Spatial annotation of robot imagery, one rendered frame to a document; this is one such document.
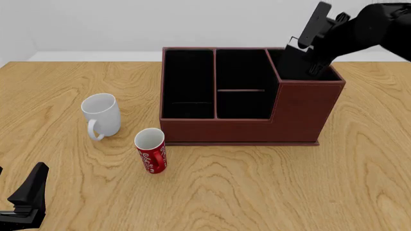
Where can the black book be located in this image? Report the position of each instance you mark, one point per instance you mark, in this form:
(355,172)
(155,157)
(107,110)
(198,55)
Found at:
(293,66)

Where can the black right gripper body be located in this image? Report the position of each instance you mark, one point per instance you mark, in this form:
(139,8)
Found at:
(313,60)

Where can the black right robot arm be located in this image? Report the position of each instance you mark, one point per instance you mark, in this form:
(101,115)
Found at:
(369,29)

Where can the red mug with white print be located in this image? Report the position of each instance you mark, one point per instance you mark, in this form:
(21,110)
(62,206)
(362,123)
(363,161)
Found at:
(151,154)

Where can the red-brown desk caddy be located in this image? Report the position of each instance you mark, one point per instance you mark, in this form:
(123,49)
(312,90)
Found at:
(305,113)

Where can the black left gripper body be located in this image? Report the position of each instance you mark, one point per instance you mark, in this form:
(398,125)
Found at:
(19,217)

